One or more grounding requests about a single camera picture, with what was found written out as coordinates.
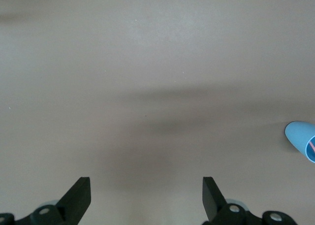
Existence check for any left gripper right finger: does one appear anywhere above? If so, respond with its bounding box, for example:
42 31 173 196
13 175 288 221
202 176 297 225

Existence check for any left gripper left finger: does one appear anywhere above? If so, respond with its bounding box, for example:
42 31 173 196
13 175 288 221
0 177 92 225

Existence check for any blue cup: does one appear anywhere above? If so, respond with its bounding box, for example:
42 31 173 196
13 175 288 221
284 121 315 164

